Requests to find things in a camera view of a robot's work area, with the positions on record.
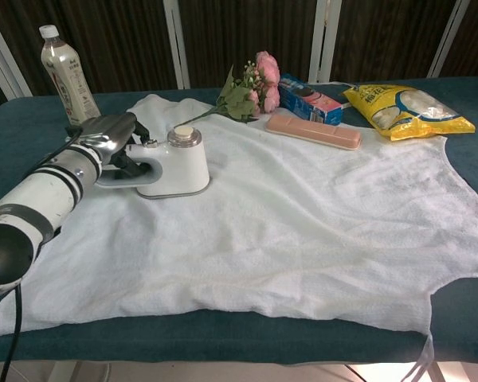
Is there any white towel cloth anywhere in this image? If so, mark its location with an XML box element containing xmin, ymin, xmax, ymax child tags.
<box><xmin>0</xmin><ymin>80</ymin><xmax>478</xmax><ymax>333</ymax></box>

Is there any yellow snack bag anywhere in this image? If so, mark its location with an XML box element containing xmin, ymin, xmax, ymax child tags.
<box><xmin>342</xmin><ymin>83</ymin><xmax>476</xmax><ymax>142</ymax></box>

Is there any blue pink cookie box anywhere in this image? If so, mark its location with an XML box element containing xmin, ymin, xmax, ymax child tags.
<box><xmin>277</xmin><ymin>72</ymin><xmax>344</xmax><ymax>126</ymax></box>

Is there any pink oblong plastic case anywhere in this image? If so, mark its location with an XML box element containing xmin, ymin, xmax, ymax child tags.
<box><xmin>264</xmin><ymin>114</ymin><xmax>362</xmax><ymax>152</ymax></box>

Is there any milk tea plastic bottle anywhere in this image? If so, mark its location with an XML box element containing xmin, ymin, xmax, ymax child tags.
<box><xmin>38</xmin><ymin>24</ymin><xmax>102</xmax><ymax>127</ymax></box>

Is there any pink artificial flower bouquet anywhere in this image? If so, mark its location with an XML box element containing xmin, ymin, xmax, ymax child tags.
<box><xmin>176</xmin><ymin>50</ymin><xmax>282</xmax><ymax>127</ymax></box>

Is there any brown folding screen white frame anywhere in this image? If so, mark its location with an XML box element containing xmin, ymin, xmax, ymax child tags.
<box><xmin>0</xmin><ymin>0</ymin><xmax>478</xmax><ymax>99</ymax></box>

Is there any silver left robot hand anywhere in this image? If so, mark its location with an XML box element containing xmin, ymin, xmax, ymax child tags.
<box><xmin>65</xmin><ymin>111</ymin><xmax>159</xmax><ymax>177</ymax></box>

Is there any dark teal table cover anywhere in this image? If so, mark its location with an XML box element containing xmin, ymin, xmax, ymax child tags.
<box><xmin>0</xmin><ymin>76</ymin><xmax>478</xmax><ymax>365</ymax></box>

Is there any white hanging strap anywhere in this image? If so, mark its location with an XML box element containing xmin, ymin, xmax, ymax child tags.
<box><xmin>405</xmin><ymin>331</ymin><xmax>437</xmax><ymax>382</ymax></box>

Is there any white handheld steam iron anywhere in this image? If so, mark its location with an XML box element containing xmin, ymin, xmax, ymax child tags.
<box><xmin>95</xmin><ymin>126</ymin><xmax>211</xmax><ymax>199</ymax></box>

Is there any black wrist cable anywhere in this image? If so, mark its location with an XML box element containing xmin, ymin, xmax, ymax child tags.
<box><xmin>0</xmin><ymin>128</ymin><xmax>84</xmax><ymax>382</ymax></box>

